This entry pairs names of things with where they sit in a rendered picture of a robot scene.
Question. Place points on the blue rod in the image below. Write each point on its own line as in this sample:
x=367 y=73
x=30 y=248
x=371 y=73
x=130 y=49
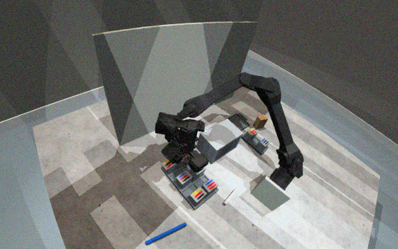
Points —
x=165 y=234

